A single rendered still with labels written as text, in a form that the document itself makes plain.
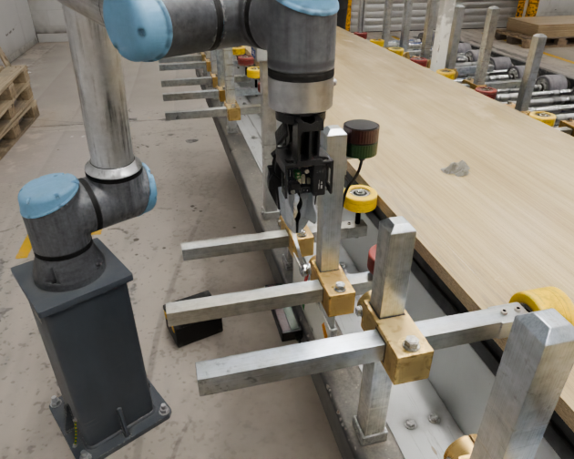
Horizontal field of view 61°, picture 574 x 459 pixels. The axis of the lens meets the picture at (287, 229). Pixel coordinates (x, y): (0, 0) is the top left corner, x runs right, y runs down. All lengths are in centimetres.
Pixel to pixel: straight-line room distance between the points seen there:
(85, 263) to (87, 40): 57
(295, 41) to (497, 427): 47
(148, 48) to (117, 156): 72
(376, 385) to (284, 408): 105
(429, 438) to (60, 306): 94
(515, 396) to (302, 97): 42
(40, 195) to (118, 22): 74
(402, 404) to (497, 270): 32
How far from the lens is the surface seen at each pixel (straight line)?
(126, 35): 67
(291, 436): 174
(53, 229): 135
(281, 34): 64
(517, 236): 107
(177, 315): 87
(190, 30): 67
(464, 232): 104
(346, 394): 94
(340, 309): 89
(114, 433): 180
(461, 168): 131
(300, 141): 69
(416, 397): 106
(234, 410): 181
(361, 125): 82
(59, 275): 142
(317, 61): 65
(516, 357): 44
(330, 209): 85
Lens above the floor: 141
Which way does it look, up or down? 31 degrees down
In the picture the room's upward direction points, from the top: straight up
